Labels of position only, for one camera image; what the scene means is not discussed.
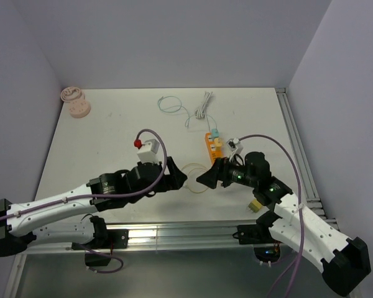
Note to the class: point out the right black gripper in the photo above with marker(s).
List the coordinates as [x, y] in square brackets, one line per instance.
[220, 170]

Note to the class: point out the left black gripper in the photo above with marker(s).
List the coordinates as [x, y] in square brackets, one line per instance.
[174, 180]

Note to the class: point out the orange power strip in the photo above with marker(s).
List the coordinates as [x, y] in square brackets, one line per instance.
[213, 151]

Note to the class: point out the teal plug adapter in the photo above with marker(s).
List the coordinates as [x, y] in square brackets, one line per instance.
[214, 133]

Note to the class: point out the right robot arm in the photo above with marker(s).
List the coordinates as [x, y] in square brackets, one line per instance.
[342, 261]

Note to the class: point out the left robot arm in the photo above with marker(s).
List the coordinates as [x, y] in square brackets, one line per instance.
[71, 216]

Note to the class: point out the dark yellow plug adapter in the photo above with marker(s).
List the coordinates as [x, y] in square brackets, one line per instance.
[254, 206]

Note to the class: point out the pink round power socket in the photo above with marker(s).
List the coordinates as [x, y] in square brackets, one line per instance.
[74, 97]

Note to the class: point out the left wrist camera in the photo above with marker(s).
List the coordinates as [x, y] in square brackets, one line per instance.
[147, 151]

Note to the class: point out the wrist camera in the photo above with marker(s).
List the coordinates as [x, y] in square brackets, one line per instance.
[233, 147]
[147, 151]

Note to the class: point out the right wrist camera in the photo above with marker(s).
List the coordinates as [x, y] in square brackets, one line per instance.
[233, 147]

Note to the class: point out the aluminium front rail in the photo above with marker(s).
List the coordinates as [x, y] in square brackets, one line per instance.
[189, 236]

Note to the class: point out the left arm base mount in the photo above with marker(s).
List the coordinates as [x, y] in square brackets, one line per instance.
[98, 259]

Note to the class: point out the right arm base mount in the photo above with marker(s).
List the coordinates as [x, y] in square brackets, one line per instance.
[266, 249]

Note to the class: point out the aluminium side rail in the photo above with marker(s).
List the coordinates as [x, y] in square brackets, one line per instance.
[312, 197]

